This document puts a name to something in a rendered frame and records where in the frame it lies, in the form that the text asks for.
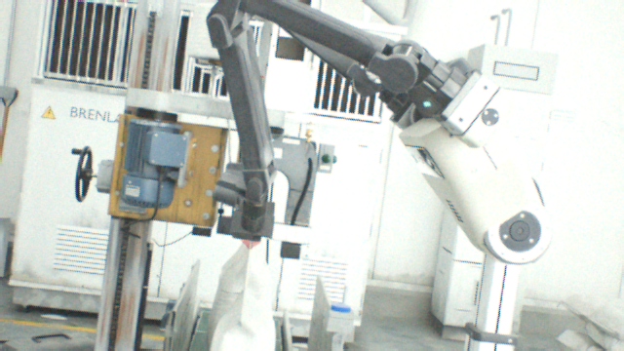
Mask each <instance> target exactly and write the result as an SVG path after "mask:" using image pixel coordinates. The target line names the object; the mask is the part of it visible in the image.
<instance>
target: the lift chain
mask: <svg viewBox="0 0 624 351"><path fill-rule="evenodd" d="M150 16H151V18H150V21H149V28H148V38H147V44H146V48H147V49H146V52H145V61H144V69H143V76H142V84H141V89H142V90H143V89H145V90H147V89H148V80H149V73H150V70H149V69H150V65H151V58H152V49H153V42H154V39H153V38H154V34H155V26H156V17H157V15H156V13H155V14H154V13H151V14H150ZM152 17H155V18H154V19H153V18H152ZM152 21H154V22H155V23H151V22H152ZM151 27H153V29H152V28H151ZM149 32H153V34H150V33H149ZM149 37H152V39H149ZM148 43H152V44H151V45H150V44H148ZM148 48H151V50H148ZM147 53H150V54H151V55H148V54H147ZM146 63H149V65H146ZM145 68H148V70H145ZM145 73H146V74H148V75H144V74H145ZM144 79H147V81H145V80H144ZM143 84H146V86H143ZM127 220H129V222H127ZM131 220H132V218H131V217H125V224H124V225H126V224H128V223H130V222H131ZM125 235H127V236H128V237H125ZM129 237H130V235H129V234H127V233H124V232H123V242H122V248H121V255H120V263H119V272H118V279H117V281H118V282H117V287H116V294H115V303H114V312H113V319H112V326H111V334H110V342H109V351H110V350H113V351H115V346H116V338H117V330H118V321H119V316H120V307H121V299H122V290H123V284H124V276H125V268H126V260H127V250H128V245H129ZM124 240H125V241H127V242H124ZM123 246H127V247H126V248H125V247H123ZM123 251H126V252H125V253H123ZM122 255H124V256H125V257H122ZM122 260H124V262H122ZM121 265H123V266H124V267H121ZM120 271H123V272H120ZM119 276H123V278H121V277H119ZM119 281H122V283H119ZM118 286H121V288H118ZM118 291H120V292H118ZM117 295H119V296H121V297H117ZM117 301H119V302H117ZM115 306H119V308H118V307H115ZM115 311H118V313H116V312H115ZM114 316H117V317H118V318H115V317H114ZM116 320H117V322H114V321H116ZM113 325H116V326H117V327H113ZM113 330H115V331H113ZM112 334H113V335H115V336H112ZM112 340H114V341H112ZM110 345H114V347H112V346H110Z"/></svg>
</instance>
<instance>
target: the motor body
mask: <svg viewBox="0 0 624 351"><path fill-rule="evenodd" d="M130 122H131V123H132V124H129V130H128V138H127V146H126V154H125V162H124V169H125V170H127V171H128V174H127V175H123V178H122V188H121V197H122V199H123V201H124V202H125V203H127V204H129V205H133V206H138V207H144V208H154V209H155V208H156V202H157V195H158V188H159V173H158V168H159V166H158V165H151V164H149V163H148V162H146V161H144V160H143V153H144V145H145V138H146V133H147V132H164V133H172V134H179V132H180V130H179V129H182V125H181V124H176V123H169V122H160V121H153V120H146V119H138V118H131V119H130ZM175 169H176V167H166V172H165V173H164V175H163V181H162V188H161V195H160V202H159V208H158V209H164V208H166V207H168V206H169V205H170V204H171V203H172V201H173V199H174V194H175V188H176V181H175V180H173V179H171V178H170V177H167V171H172V170H175Z"/></svg>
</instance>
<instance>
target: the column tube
mask: <svg viewBox="0 0 624 351"><path fill-rule="evenodd" d="M146 7H147V0H137V6H136V21H135V29H134V38H133V45H132V53H131V61H130V69H129V77H128V86H127V93H126V100H125V108H124V114H131V115H136V114H137V108H138V106H132V105H127V99H128V91H129V88H132V89H141V84H142V76H143V69H144V61H145V52H146V49H147V48H146V44H147V38H148V28H149V21H150V18H151V17H147V16H146ZM179 7H180V0H164V2H163V10H162V14H163V17H162V18H161V19H158V18H156V26H155V34H154V38H153V39H154V42H153V49H152V58H151V65H150V69H149V70H150V73H149V80H148V89H147V90H148V91H156V92H163V93H169V92H170V91H171V84H172V76H173V68H174V60H175V44H176V30H177V22H178V14H179ZM153 222H154V220H149V221H141V222H137V223H135V224H133V225H131V229H130V231H129V232H132V233H134V234H137V235H139V236H140V237H141V239H139V238H137V237H135V236H132V235H130V237H129V245H128V250H127V260H126V268H125V276H124V284H123V290H122V299H121V307H120V316H119V321H118V330H117V338H116V346H115V351H135V346H136V344H137V329H138V321H139V313H140V306H141V299H142V291H143V288H142V287H143V283H144V275H145V267H146V260H147V253H148V247H147V242H148V243H151V238H152V230H153ZM124 224H125V217H124V216H118V215H112V216H111V219H110V226H109V234H108V243H107V251H106V259H105V266H104V274H103V282H102V291H101V299H100V307H99V314H98V322H97V337H96V345H95V351H109V342H110V334H111V326H112V319H113V312H114V303H115V294H116V287H117V282H118V281H117V279H118V272H119V263H120V255H121V248H122V242H123V232H122V231H121V230H120V227H122V226H124Z"/></svg>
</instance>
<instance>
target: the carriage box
mask: <svg viewBox="0 0 624 351"><path fill-rule="evenodd" d="M131 118H138V119H146V120H153V119H150V118H143V117H136V116H135V115H131V114H123V113H120V114H119V117H117V119H116V122H117V123H118V130H117V137H116V145H115V154H114V162H113V170H112V178H111V185H110V193H109V201H108V209H107V214H108V215H118V216H125V217H133V218H150V217H152V216H153V214H154V212H155V209H154V208H146V213H140V212H131V211H123V210H118V207H119V198H120V196H121V188H122V178H123V175H127V174H128V171H127V170H125V169H124V162H125V154H126V146H127V138H128V130H129V124H130V123H131V122H130V119H131ZM161 122H169V123H176V124H181V125H182V129H179V130H180V132H179V134H180V135H184V133H185V131H191V132H192V137H196V138H198V139H197V146H196V155H195V163H194V171H193V177H192V178H190V179H189V180H188V181H186V185H185V186H184V187H183V188H178V179H175V178H172V179H173V180H175V194H174V199H173V201H172V203H171V204H170V205H169V206H168V207H166V208H164V209H158V212H157V214H156V216H155V217H154V218H153V219H152V220H157V221H165V222H172V223H180V224H187V225H194V226H202V227H210V228H214V226H215V223H216V221H217V215H218V213H217V210H218V207H219V202H218V201H216V200H213V192H214V190H215V185H216V182H217V181H218V179H219V178H220V177H221V175H222V174H223V171H224V163H225V155H226V148H227V141H228V130H225V128H226V127H221V126H214V125H206V124H199V123H191V122H184V121H177V122H173V121H165V120H161Z"/></svg>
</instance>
